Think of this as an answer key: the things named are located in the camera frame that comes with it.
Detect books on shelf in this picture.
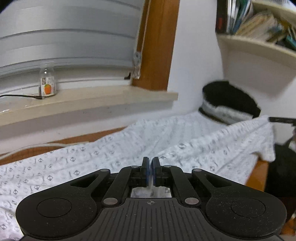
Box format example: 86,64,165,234
217,1,295,51

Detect white patterned garment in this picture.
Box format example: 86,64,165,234
199,100,253,125
1,112,275,240

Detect beige window sill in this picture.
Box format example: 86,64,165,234
1,85,178,126

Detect grey window blind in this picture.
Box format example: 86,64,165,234
1,1,144,76

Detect glass jar orange label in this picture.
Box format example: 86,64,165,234
39,62,57,98

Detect beige wall shelf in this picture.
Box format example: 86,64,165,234
216,0,296,98

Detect black cable on sill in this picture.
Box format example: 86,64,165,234
0,93,46,100

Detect black folded sweater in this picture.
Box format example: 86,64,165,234
202,80,261,118

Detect brown wooden window frame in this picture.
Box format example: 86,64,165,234
132,0,180,90

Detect folded white patterned garment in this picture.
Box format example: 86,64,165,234
199,100,253,125

